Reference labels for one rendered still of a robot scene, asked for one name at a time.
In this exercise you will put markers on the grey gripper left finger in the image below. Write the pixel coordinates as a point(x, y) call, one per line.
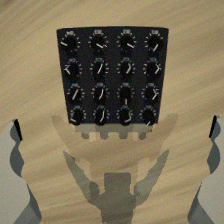
point(17, 203)

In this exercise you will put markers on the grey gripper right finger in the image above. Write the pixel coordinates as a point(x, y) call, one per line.
point(208, 204)

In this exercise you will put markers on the black knob box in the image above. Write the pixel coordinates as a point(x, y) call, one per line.
point(108, 83)

